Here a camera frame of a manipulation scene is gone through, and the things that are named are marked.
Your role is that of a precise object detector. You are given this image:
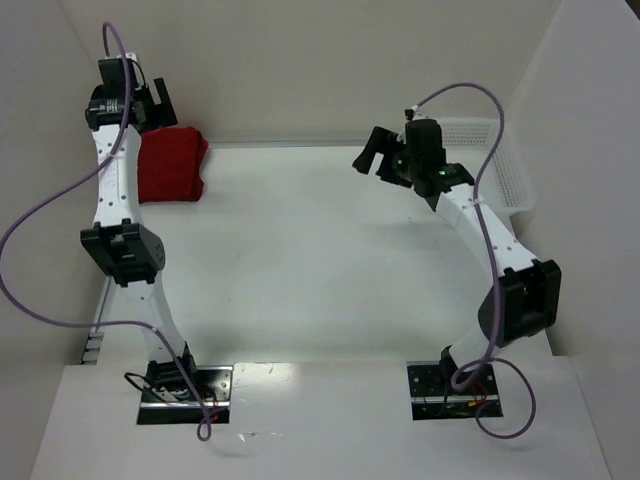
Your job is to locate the dark red t-shirt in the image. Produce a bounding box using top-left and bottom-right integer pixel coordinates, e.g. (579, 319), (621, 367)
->
(137, 127), (209, 204)

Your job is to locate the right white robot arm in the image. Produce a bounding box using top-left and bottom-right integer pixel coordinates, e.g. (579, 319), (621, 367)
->
(352, 119), (561, 391)

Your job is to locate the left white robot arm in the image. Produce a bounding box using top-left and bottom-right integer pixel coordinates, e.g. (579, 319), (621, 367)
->
(80, 53), (197, 401)

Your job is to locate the white plastic basket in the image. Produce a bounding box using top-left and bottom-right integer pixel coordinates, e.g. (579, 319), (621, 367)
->
(437, 117), (537, 216)

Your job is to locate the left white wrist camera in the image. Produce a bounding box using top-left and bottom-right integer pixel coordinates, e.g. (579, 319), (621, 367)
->
(126, 52), (144, 78)

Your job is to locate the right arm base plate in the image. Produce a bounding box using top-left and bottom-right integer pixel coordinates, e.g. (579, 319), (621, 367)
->
(406, 362), (503, 421)

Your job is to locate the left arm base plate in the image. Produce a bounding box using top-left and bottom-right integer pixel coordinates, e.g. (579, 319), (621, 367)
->
(127, 365), (233, 425)

